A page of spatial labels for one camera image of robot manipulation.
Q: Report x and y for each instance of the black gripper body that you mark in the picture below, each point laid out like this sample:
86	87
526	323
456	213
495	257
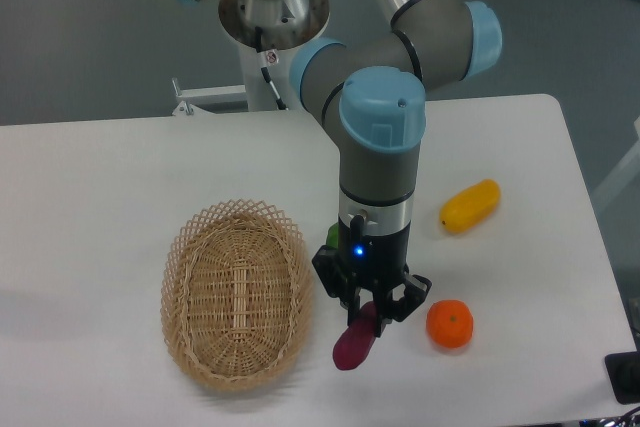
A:
374	263

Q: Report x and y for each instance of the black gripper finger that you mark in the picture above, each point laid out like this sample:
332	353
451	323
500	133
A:
395	304
339	276

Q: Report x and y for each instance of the purple sweet potato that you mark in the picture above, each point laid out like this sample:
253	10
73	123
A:
353	346

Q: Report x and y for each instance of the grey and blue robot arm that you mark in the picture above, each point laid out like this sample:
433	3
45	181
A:
370	101

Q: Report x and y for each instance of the oval woven wicker basket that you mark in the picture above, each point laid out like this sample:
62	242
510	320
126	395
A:
237	296

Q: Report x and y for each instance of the green fruit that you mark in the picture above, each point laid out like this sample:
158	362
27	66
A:
332	237

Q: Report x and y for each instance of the orange mandarin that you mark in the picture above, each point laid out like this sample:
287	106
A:
450	323

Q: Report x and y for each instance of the yellow mango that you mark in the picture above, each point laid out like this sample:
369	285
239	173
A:
470	206

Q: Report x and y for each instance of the black device at table edge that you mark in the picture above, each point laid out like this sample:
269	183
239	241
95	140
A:
623	372

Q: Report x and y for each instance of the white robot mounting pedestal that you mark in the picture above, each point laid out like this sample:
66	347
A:
265	87

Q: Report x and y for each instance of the white frame at right edge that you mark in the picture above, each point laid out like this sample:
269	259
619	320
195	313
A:
620	176

